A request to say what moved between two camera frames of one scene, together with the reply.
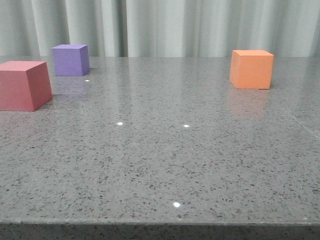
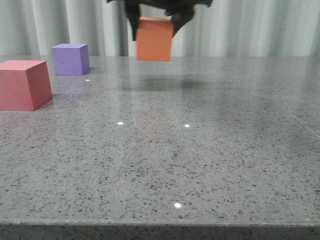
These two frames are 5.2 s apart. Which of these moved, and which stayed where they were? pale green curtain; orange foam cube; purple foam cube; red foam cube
Moved: orange foam cube
Stayed: pale green curtain; red foam cube; purple foam cube
